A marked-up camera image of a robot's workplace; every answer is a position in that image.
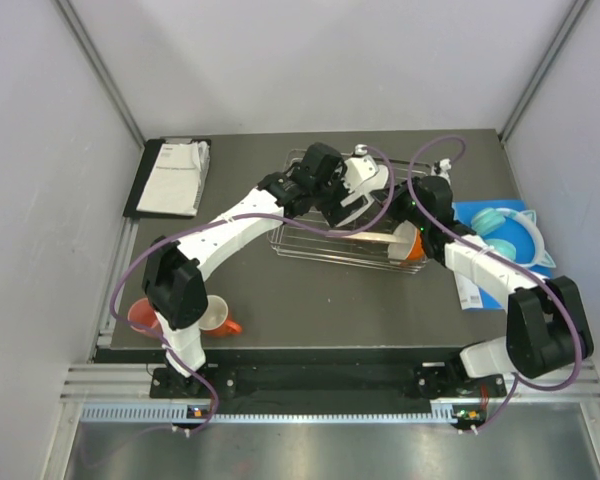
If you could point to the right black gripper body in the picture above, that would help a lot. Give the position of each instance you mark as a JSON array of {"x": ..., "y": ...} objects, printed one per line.
[{"x": 403, "y": 206}]

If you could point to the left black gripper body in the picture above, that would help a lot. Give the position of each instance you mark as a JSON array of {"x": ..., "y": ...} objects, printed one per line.
[{"x": 330, "y": 195}]

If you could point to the pink cream floral plate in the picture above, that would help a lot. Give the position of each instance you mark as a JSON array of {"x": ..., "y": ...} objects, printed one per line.
[{"x": 374, "y": 237}]

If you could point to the small white bowl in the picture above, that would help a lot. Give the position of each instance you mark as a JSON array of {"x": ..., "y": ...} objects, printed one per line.
[{"x": 408, "y": 246}]

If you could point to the metal wire dish rack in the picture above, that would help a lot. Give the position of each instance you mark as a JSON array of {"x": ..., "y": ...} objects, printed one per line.
[{"x": 294, "y": 242}]

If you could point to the orange white mug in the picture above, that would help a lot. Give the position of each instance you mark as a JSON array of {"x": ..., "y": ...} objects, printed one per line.
[{"x": 217, "y": 320}]

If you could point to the pink plastic cup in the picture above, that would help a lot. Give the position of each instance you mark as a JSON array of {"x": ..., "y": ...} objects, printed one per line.
[{"x": 143, "y": 319}]

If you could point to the white blue-rimmed plate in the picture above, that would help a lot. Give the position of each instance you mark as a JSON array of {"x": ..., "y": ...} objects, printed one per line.
[{"x": 380, "y": 180}]

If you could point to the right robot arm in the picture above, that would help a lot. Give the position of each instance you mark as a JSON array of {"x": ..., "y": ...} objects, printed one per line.
[{"x": 546, "y": 323}]

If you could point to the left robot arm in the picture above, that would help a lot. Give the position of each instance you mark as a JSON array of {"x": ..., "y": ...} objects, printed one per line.
[{"x": 176, "y": 270}]

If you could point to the teal cat-ear headphones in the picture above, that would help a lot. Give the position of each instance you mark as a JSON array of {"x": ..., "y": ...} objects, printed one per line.
[{"x": 503, "y": 228}]

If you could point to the black tray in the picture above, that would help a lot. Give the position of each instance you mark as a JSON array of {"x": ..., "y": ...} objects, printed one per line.
[{"x": 147, "y": 160}]

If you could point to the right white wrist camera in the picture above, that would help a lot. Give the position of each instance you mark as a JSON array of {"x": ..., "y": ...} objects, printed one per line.
[{"x": 442, "y": 169}]

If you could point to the aluminium rail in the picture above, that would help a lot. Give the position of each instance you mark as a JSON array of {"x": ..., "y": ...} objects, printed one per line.
[{"x": 132, "y": 382}]

